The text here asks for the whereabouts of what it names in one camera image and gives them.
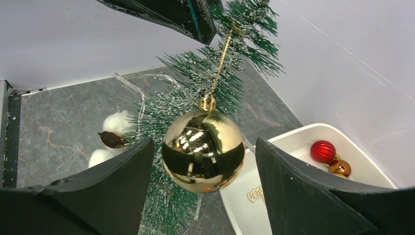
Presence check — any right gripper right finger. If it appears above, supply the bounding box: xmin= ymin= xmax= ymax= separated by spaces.
xmin=255 ymin=138 xmax=415 ymax=235

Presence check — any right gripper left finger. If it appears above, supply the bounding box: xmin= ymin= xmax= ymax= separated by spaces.
xmin=0 ymin=138 xmax=155 ymax=235

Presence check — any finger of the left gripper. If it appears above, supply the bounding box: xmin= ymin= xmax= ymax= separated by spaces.
xmin=98 ymin=0 xmax=223 ymax=45

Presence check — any small frosted christmas tree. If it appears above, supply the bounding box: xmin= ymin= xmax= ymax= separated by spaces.
xmin=123 ymin=0 xmax=282 ymax=235

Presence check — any white cotton boll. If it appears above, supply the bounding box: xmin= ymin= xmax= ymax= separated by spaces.
xmin=88 ymin=110 xmax=136 ymax=168

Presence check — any clear fairy light string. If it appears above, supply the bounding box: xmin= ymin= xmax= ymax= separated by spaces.
xmin=112 ymin=72 xmax=203 ymax=228

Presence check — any silver gold bauble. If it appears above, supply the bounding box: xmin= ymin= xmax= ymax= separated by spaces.
xmin=161 ymin=25 xmax=245 ymax=193

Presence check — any gold merry christmas sign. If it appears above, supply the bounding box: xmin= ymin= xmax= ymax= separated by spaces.
xmin=247 ymin=186 xmax=265 ymax=203

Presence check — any copper shiny bauble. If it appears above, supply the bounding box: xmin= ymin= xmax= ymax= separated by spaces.
xmin=326 ymin=160 xmax=352 ymax=178

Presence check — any red glitter bauble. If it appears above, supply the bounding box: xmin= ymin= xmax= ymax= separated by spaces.
xmin=310 ymin=140 xmax=336 ymax=164

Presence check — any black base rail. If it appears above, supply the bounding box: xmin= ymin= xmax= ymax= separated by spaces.
xmin=0 ymin=80 xmax=22 ymax=188

